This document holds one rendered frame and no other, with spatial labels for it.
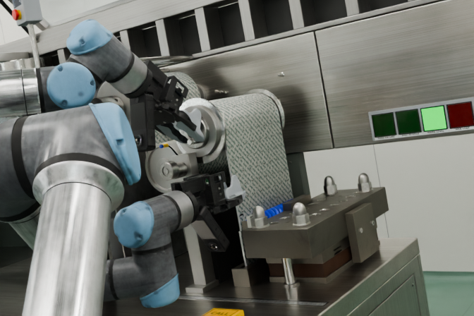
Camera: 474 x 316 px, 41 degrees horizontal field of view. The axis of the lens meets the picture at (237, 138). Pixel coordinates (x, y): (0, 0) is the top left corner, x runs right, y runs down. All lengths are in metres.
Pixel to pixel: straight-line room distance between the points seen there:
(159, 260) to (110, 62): 0.37
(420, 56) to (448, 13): 0.11
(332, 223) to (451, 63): 0.44
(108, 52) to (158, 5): 0.73
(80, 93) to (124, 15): 0.99
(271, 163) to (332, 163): 2.76
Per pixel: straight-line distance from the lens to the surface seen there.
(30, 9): 1.84
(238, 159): 1.42
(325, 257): 1.35
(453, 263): 4.14
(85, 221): 0.77
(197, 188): 1.28
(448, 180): 4.01
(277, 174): 1.55
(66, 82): 1.04
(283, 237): 1.30
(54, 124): 0.87
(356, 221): 1.41
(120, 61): 1.22
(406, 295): 1.55
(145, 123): 1.26
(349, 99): 1.58
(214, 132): 1.38
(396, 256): 1.50
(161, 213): 1.17
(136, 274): 1.19
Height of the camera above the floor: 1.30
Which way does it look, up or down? 3 degrees down
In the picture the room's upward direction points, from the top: 10 degrees counter-clockwise
